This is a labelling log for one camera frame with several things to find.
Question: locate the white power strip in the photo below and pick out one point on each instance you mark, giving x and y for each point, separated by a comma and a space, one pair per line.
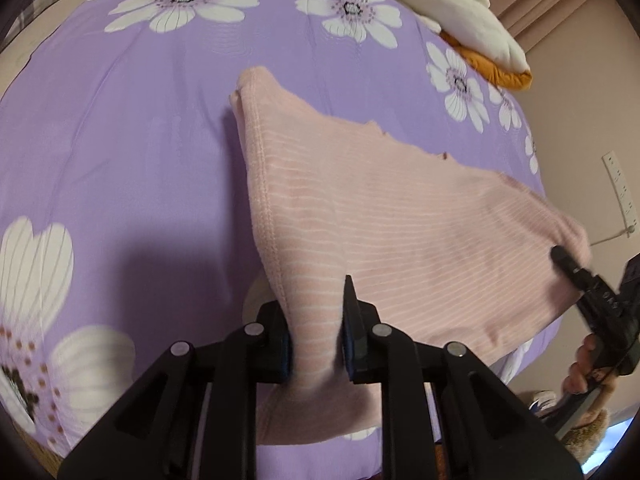
620, 190

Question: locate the pink striped small garment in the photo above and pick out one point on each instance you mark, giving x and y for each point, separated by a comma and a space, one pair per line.
400, 210

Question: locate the white and blue shoe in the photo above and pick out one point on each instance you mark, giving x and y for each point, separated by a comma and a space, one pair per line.
542, 401

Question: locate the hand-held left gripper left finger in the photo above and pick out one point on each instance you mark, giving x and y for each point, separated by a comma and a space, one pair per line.
285, 355

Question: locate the beige bed sheet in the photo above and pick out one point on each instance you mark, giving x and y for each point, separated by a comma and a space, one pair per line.
15, 55

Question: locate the person's right hand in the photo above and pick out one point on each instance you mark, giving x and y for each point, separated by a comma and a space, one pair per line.
580, 367

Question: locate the white plush cloth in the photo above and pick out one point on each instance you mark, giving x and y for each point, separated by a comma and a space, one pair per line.
465, 10

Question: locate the purple floral blanket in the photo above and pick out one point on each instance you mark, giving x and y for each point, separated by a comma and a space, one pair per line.
150, 150

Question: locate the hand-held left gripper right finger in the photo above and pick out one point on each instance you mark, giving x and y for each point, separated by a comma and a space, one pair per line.
348, 350

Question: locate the mustard orange cloth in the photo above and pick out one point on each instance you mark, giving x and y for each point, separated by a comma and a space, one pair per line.
500, 72

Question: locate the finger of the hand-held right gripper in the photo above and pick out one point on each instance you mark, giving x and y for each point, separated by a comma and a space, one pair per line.
575, 272

